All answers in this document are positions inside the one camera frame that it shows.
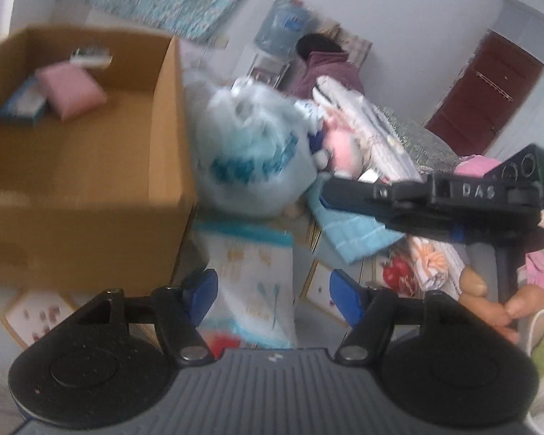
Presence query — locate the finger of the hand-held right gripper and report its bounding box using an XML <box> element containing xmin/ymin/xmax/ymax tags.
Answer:
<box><xmin>374</xmin><ymin>215</ymin><xmax>467</xmax><ymax>244</ymax></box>
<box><xmin>320</xmin><ymin>177</ymin><xmax>431</xmax><ymax>223</ymax></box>

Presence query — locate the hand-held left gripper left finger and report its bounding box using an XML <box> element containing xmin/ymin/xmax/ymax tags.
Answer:
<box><xmin>79</xmin><ymin>268</ymin><xmax>221</xmax><ymax>368</ymax></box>

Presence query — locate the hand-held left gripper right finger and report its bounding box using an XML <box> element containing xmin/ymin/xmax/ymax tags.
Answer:
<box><xmin>330</xmin><ymin>268</ymin><xmax>464</xmax><ymax>365</ymax></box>

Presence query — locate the blue checkered towel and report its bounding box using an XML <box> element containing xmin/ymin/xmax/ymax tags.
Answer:
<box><xmin>305</xmin><ymin>173</ymin><xmax>405</xmax><ymax>264</ymax></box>

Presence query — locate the white teal cotton swab packet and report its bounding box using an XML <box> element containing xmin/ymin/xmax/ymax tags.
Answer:
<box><xmin>196</xmin><ymin>228</ymin><xmax>301</xmax><ymax>351</ymax></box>

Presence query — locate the pink white plush toy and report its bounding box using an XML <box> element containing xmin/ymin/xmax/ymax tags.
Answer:
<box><xmin>307</xmin><ymin>120</ymin><xmax>368</xmax><ymax>179</ymax></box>

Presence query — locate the brown cardboard box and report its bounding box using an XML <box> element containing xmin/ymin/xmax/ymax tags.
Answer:
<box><xmin>0</xmin><ymin>25</ymin><xmax>199</xmax><ymax>291</ymax></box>

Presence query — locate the pink sponge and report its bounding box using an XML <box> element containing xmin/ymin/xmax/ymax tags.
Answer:
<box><xmin>35</xmin><ymin>63</ymin><xmax>110</xmax><ymax>123</ymax></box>

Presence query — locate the blue white paper box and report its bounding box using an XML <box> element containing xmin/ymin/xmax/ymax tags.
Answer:
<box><xmin>0</xmin><ymin>76</ymin><xmax>51</xmax><ymax>127</ymax></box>

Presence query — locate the teal tissue packet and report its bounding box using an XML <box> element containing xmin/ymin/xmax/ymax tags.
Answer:
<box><xmin>69</xmin><ymin>46</ymin><xmax>115</xmax><ymax>70</ymax></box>

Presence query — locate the person's right hand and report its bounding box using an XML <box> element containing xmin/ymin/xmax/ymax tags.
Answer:
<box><xmin>460</xmin><ymin>266</ymin><xmax>544</xmax><ymax>344</ymax></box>

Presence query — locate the orange white cloth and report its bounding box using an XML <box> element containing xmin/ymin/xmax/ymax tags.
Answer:
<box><xmin>407</xmin><ymin>237</ymin><xmax>458</xmax><ymax>291</ymax></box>

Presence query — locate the white striped blanket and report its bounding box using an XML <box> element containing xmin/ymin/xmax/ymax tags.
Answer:
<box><xmin>312</xmin><ymin>76</ymin><xmax>426</xmax><ymax>184</ymax></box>

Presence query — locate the green patterned pillow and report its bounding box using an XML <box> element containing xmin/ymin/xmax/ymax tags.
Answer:
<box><xmin>381</xmin><ymin>105</ymin><xmax>462</xmax><ymax>174</ymax></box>

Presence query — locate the white blue tissue packet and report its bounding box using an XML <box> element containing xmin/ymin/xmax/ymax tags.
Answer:
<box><xmin>294</xmin><ymin>99</ymin><xmax>326</xmax><ymax>133</ymax></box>

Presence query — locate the dark red door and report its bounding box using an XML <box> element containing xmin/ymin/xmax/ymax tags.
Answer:
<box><xmin>424</xmin><ymin>28</ymin><xmax>544</xmax><ymax>156</ymax></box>

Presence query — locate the white plastic bag blue print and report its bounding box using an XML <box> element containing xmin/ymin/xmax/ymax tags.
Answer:
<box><xmin>185</xmin><ymin>82</ymin><xmax>322</xmax><ymax>219</ymax></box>

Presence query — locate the plaid rolled mat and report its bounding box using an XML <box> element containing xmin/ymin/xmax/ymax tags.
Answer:
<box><xmin>335</xmin><ymin>22</ymin><xmax>373</xmax><ymax>71</ymax></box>

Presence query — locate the white water dispenser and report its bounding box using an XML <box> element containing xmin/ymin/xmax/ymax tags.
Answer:
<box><xmin>246</xmin><ymin>52</ymin><xmax>295</xmax><ymax>95</ymax></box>

